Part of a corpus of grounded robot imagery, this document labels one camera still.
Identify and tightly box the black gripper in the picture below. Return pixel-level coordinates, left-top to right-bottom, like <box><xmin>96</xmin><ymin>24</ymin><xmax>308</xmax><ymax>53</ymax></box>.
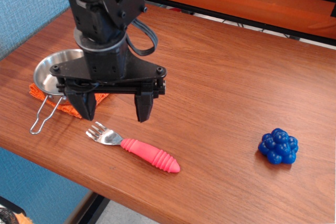
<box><xmin>50</xmin><ymin>33</ymin><xmax>166</xmax><ymax>123</ymax></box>

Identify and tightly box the pink handled metal fork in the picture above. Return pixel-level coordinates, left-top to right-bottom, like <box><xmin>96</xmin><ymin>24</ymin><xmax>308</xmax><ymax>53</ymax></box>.
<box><xmin>86</xmin><ymin>122</ymin><xmax>181</xmax><ymax>173</ymax></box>

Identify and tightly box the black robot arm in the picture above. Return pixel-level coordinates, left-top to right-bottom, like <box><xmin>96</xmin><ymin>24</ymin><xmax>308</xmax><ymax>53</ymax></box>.
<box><xmin>49</xmin><ymin>0</ymin><xmax>166</xmax><ymax>122</ymax></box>

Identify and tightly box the orange folded cloth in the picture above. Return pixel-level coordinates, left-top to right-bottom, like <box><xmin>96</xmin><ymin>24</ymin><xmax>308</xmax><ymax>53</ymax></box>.
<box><xmin>29</xmin><ymin>83</ymin><xmax>108</xmax><ymax>119</ymax></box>

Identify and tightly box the black table leg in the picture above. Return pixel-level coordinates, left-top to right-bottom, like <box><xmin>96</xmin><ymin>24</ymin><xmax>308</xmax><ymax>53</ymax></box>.
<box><xmin>64</xmin><ymin>191</ymin><xmax>110</xmax><ymax>224</ymax></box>

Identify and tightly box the black and orange corner object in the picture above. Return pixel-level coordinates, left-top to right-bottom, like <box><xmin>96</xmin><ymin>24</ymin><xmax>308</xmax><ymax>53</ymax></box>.
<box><xmin>1</xmin><ymin>197</ymin><xmax>33</xmax><ymax>224</ymax></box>

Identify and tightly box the blue toy grape cluster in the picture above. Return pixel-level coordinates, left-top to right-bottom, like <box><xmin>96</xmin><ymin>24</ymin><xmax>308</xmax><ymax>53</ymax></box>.
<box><xmin>258</xmin><ymin>128</ymin><xmax>299</xmax><ymax>165</ymax></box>

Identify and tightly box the steel pan with wire handle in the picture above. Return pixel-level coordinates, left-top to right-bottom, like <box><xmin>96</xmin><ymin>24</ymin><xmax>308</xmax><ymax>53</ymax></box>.
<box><xmin>29</xmin><ymin>49</ymin><xmax>85</xmax><ymax>135</ymax></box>

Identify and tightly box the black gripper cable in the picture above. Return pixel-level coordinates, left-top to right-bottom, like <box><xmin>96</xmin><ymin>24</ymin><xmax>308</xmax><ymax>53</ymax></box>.
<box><xmin>125</xmin><ymin>18</ymin><xmax>159</xmax><ymax>57</ymax></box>

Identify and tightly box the orange panel with black frame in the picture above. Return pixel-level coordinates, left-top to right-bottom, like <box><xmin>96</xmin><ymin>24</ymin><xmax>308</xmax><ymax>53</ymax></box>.
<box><xmin>136</xmin><ymin>0</ymin><xmax>336</xmax><ymax>46</ymax></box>

